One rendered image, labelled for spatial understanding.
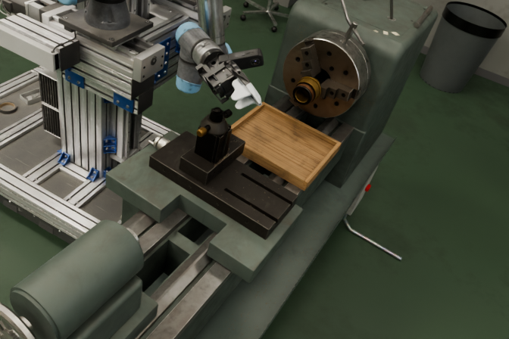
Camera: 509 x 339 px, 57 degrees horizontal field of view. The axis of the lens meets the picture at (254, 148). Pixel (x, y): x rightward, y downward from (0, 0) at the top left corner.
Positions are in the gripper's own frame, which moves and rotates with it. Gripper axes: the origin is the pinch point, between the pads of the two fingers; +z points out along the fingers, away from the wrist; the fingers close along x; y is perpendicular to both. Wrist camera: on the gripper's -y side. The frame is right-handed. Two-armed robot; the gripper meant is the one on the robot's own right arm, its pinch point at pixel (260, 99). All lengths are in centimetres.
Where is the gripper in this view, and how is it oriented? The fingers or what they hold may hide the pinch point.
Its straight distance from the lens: 113.1
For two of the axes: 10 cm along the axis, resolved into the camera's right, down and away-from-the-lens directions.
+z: 5.4, 6.3, -5.6
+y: -8.1, 5.7, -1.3
